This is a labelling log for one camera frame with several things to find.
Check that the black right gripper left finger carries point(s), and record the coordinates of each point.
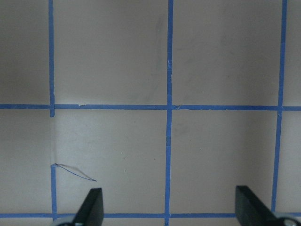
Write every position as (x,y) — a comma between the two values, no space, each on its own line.
(91,212)

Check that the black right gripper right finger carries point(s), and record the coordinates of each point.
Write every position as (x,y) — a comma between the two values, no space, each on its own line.
(250,210)

